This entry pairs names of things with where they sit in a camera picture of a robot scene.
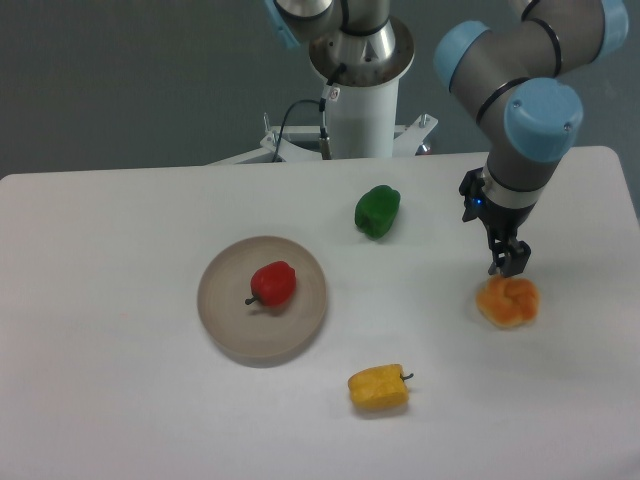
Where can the red bell pepper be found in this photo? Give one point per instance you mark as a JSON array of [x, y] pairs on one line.
[[272, 285]]

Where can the green bell pepper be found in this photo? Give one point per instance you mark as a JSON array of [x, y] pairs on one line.
[[376, 211]]

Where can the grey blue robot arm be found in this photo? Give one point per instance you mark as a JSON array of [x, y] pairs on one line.
[[507, 82]]

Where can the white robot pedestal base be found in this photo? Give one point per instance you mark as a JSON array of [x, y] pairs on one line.
[[361, 65]]

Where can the beige round plate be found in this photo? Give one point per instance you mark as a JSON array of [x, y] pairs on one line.
[[256, 335]]

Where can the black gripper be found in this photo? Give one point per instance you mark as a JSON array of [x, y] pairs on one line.
[[501, 225]]

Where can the yellow bell pepper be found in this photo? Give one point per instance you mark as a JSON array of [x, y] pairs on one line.
[[379, 388]]

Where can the orange knotted bread roll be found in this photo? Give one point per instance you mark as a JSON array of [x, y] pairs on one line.
[[508, 302]]

